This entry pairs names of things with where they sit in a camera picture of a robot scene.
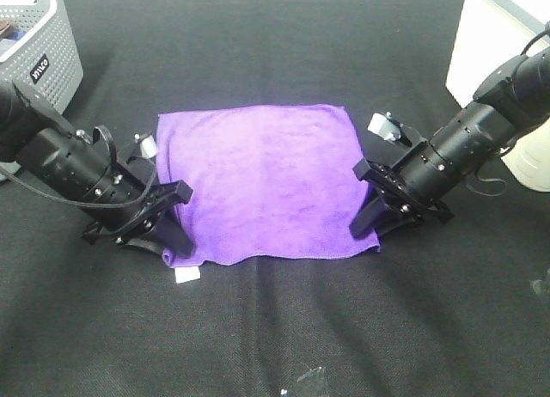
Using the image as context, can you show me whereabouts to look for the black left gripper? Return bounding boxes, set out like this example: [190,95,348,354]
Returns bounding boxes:
[80,132,195,258]

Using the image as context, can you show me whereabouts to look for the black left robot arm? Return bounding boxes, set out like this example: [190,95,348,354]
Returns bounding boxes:
[1,81,195,258]

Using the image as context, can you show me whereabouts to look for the clear tape piece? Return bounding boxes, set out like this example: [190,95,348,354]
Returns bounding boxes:
[530,272,550,298]
[279,366,330,397]

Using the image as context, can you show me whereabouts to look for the white plastic bin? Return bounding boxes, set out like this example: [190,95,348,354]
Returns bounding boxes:
[446,0,549,192]

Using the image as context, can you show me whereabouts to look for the purple microfiber towel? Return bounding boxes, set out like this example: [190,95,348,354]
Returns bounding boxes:
[156,104,380,269]

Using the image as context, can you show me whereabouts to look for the grey perforated plastic basket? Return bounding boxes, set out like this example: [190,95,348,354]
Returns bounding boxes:
[1,0,83,181]

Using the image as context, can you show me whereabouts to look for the folded cloths in basket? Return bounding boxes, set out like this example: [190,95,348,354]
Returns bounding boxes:
[0,20,25,55]

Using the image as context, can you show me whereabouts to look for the clear tape piece right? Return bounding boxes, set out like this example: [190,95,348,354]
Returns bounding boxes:
[530,272,550,298]

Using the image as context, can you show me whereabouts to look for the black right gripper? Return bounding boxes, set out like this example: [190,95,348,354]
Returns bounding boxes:
[349,113,454,238]

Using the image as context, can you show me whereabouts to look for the black table cloth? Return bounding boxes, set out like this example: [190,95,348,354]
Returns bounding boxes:
[1,0,549,396]

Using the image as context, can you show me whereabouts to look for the clear tape piece front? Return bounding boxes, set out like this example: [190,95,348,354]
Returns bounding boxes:
[279,366,330,397]

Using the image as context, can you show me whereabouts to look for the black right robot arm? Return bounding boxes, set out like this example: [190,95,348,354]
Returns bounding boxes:
[349,29,549,239]

